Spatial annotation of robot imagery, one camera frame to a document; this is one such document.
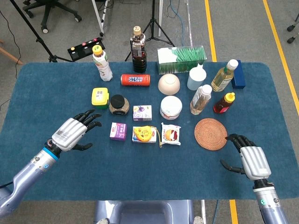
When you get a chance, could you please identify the blue floor cable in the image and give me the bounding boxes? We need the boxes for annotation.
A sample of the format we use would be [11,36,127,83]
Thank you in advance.
[168,0,185,47]

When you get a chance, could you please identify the orange Arctic Ocean can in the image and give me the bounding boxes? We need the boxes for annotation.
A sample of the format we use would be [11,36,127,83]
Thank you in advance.
[120,74,151,87]

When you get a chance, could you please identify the black tripod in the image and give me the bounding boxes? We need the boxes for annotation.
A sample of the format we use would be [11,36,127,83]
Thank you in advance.
[124,0,176,62]

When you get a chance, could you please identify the white blue milk carton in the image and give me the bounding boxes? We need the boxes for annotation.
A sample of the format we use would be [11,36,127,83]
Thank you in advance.
[132,126,157,143]

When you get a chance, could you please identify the white lidded plastic jar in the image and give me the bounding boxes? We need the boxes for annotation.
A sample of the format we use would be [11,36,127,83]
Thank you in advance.
[159,96,183,120]

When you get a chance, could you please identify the purple white tissue pack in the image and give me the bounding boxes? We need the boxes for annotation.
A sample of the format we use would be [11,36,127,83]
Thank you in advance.
[109,122,128,141]

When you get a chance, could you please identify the clear bottle white cap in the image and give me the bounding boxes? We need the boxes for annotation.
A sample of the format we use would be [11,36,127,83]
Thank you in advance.
[190,84,213,115]

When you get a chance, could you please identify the light wooden furniture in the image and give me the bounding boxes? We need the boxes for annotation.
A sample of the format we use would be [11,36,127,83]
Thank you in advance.
[0,39,23,65]

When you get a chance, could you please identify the white snack packet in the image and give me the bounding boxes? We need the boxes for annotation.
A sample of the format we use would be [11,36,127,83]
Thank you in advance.
[159,122,182,146]

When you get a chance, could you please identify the round woven rattan coaster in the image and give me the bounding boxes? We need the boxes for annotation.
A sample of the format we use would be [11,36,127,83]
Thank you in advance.
[194,118,228,151]

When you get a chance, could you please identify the white drink bottle yellow cap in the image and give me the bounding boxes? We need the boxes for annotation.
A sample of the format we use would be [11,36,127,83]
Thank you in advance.
[92,45,114,82]

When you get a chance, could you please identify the dark tea bottle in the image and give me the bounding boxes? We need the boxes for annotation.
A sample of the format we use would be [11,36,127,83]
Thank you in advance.
[129,26,148,73]

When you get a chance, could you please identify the white metal frame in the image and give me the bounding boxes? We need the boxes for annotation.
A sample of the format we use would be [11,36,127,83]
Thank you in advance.
[91,0,110,37]

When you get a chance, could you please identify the black pedal button box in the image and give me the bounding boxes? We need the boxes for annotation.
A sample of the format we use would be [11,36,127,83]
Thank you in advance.
[67,37,103,62]

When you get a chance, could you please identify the clear box of green packets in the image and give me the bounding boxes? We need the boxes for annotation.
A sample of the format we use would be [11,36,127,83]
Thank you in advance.
[157,45,207,75]

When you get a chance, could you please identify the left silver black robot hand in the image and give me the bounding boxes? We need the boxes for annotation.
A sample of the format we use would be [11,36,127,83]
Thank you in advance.
[48,109,103,152]

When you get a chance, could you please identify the light blue plastic cup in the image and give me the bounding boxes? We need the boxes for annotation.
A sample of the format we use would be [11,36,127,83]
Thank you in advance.
[187,63,207,91]

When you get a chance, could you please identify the honey bottle yellow cap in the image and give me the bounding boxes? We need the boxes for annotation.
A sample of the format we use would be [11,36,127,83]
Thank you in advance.
[213,92,236,114]

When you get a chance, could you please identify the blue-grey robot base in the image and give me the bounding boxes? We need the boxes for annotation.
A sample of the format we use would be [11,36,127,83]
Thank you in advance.
[93,200,204,224]

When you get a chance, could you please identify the yellow oil bottle white cap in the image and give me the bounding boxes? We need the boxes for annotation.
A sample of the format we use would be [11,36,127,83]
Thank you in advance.
[211,59,239,92]

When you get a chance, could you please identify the dark blue box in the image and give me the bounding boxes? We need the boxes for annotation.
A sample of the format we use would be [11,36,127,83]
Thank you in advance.
[231,60,246,90]

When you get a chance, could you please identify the yellow green plastic container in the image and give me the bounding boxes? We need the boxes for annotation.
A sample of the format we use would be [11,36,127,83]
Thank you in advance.
[91,87,110,110]

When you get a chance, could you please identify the glass seed jar black lid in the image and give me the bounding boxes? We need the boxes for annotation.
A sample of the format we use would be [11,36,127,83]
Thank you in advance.
[108,94,130,116]

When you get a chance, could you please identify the upturned beige bowl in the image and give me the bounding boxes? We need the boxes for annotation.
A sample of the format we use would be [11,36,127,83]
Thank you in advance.
[157,74,181,96]

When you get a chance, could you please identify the black light stand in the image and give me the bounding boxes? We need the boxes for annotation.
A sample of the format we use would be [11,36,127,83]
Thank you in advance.
[9,0,75,63]

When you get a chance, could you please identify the blue table mat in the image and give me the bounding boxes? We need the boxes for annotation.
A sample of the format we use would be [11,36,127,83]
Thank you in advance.
[0,62,299,201]

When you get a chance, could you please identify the small purple white drink carton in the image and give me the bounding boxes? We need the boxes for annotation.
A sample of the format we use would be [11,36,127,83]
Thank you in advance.
[133,105,152,122]

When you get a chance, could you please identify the black office chair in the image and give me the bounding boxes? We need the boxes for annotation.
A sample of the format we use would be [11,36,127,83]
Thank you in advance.
[22,0,82,33]

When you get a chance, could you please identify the black chair casters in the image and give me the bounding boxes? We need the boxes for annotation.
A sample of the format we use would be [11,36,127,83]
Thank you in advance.
[286,13,299,44]

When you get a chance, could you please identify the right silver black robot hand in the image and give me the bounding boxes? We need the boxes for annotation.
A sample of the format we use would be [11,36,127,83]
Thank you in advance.
[220,133,272,182]

